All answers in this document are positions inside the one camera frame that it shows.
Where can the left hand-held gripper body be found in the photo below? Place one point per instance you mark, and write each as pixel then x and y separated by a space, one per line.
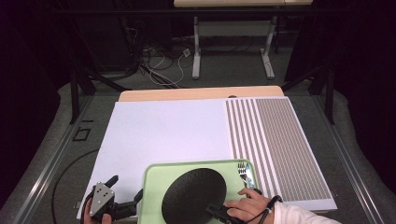
pixel 101 197

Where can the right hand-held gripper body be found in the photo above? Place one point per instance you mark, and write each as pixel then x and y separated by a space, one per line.
pixel 232 219

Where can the light green tray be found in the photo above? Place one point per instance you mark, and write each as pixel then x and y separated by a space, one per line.
pixel 155 186

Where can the black round plate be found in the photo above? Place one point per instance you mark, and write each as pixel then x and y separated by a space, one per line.
pixel 193 196

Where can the person's right hand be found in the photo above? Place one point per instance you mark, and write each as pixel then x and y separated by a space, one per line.
pixel 249 207

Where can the person's left hand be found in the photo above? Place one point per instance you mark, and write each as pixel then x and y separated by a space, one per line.
pixel 106 220

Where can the striped placemat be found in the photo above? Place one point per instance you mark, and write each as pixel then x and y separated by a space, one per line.
pixel 280 149

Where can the black metal stand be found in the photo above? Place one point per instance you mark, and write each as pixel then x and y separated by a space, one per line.
pixel 74 93
pixel 329 93

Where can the white-legged table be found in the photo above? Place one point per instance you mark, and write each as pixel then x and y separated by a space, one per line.
pixel 233 29

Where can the aluminium floor rail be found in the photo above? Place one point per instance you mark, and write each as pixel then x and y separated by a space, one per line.
pixel 345 149
pixel 49 161

